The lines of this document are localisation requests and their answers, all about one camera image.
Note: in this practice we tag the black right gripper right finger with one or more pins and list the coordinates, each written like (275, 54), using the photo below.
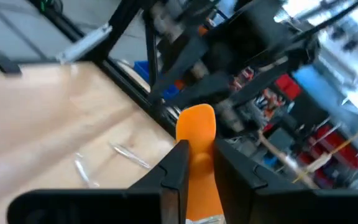
(247, 199)

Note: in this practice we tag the silver aluminium bracket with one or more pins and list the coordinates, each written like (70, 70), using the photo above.
(82, 45)

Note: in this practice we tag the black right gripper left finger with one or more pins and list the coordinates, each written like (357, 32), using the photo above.
(163, 199)

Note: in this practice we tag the blue storage bin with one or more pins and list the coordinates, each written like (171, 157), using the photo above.
(141, 70)

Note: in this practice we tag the red storage bins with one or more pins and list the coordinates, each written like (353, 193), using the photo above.
(337, 146)

